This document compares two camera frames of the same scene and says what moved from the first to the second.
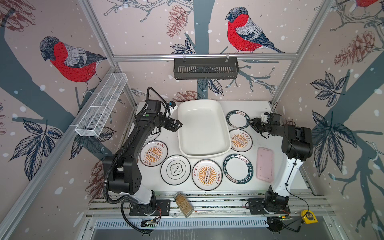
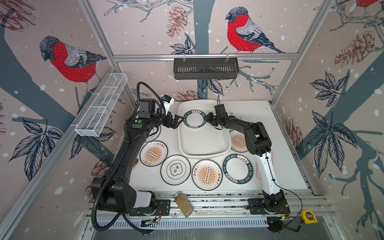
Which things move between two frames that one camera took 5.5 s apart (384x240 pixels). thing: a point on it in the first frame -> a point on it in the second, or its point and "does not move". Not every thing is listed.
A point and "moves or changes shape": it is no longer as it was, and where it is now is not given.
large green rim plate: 238,168 does not move
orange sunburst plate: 207,174 does not move
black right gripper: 256,122 -> 209,118
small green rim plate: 238,119 moves or changes shape
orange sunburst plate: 241,141 does not move
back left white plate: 152,137 does not move
